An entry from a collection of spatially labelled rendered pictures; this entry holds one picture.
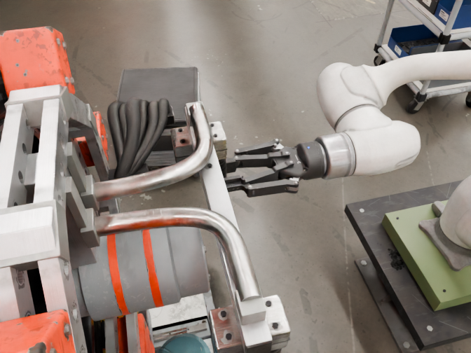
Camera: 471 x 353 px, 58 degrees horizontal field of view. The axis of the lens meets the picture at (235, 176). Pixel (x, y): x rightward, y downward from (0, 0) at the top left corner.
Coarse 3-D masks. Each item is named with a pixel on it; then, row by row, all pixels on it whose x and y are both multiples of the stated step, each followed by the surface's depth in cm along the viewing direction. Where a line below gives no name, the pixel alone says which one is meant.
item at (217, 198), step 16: (192, 128) 69; (192, 144) 69; (208, 176) 62; (208, 192) 60; (224, 192) 60; (208, 208) 60; (224, 208) 58; (224, 256) 53; (224, 272) 54; (240, 336) 48; (256, 336) 46; (256, 352) 47
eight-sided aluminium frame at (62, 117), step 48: (48, 96) 52; (0, 144) 46; (48, 144) 46; (96, 144) 77; (0, 192) 41; (48, 192) 41; (0, 240) 38; (48, 240) 39; (0, 288) 38; (48, 288) 39
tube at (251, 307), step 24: (72, 192) 47; (96, 216) 53; (120, 216) 53; (144, 216) 53; (168, 216) 53; (192, 216) 53; (216, 216) 53; (96, 240) 52; (240, 240) 51; (240, 264) 48; (240, 288) 47; (240, 312) 45; (264, 312) 46
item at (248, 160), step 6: (234, 156) 84; (240, 156) 84; (246, 156) 84; (252, 156) 84; (258, 156) 84; (264, 156) 84; (270, 156) 83; (276, 156) 83; (282, 156) 83; (288, 156) 83; (240, 162) 85; (246, 162) 84; (252, 162) 84; (258, 162) 84; (264, 162) 84; (270, 162) 84; (270, 168) 86
